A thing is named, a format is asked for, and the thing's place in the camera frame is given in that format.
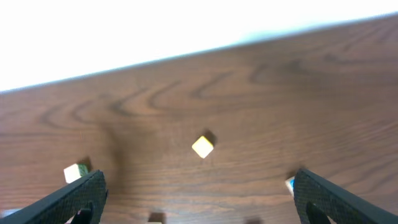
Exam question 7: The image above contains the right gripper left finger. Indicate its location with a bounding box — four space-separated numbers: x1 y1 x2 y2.
1 170 108 224

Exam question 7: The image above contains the yellow block far side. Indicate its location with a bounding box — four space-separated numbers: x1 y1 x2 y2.
192 136 214 159

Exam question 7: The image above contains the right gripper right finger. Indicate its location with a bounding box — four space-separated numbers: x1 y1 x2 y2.
293 169 397 224

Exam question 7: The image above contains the blue number 2 block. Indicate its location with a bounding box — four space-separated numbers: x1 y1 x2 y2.
285 176 295 196

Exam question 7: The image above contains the white patterned wooden block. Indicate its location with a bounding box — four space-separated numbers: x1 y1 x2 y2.
63 164 89 184

